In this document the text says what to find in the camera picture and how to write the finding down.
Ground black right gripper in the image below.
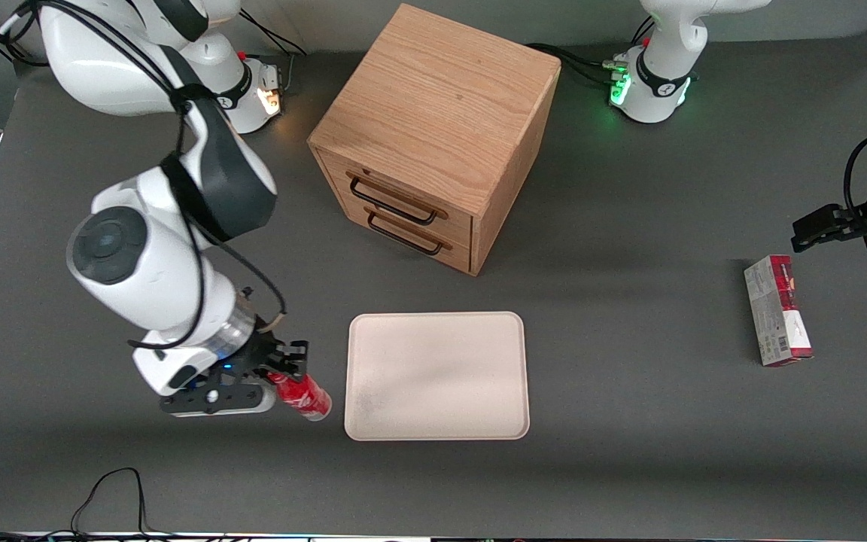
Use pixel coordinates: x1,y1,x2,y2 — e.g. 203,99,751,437
214,330,309,382

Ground red coke bottle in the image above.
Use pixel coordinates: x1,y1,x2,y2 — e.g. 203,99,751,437
266,370,333,422

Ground white rectangular tray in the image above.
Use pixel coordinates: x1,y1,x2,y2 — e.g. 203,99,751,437
344,311,531,442

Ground grey and red carton box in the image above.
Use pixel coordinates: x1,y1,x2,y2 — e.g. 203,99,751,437
744,254,814,367

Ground wooden drawer front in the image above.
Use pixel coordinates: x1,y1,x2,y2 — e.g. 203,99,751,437
315,148,474,243
326,183,473,274

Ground wooden drawer cabinet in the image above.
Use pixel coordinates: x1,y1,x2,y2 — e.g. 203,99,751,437
307,3,562,277

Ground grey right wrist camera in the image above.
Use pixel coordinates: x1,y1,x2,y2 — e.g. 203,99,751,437
160,381,278,417

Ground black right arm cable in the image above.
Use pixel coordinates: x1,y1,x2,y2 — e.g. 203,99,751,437
0,0,288,351

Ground black drawer handle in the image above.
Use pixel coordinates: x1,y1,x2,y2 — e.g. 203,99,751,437
367,210,445,256
348,175,440,227

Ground black cable on table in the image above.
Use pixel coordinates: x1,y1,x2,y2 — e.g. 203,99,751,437
0,467,178,542

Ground black base cables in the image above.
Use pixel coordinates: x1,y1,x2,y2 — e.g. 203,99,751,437
528,15,656,87
238,9,308,95

